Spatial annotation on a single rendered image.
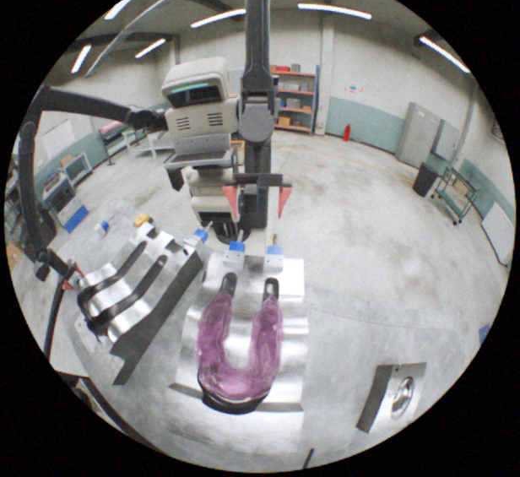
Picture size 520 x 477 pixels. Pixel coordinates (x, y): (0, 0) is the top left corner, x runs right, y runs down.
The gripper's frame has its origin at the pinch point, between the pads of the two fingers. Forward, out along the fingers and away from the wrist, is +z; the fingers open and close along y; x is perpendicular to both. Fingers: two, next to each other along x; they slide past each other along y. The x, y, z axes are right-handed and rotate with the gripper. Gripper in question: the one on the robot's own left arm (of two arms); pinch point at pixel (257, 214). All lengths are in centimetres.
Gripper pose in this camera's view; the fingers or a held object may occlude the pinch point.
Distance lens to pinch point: 36.9
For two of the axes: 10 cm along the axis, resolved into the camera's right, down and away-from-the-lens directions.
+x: 0.1, -3.0, 9.6
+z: -0.1, 9.6, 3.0
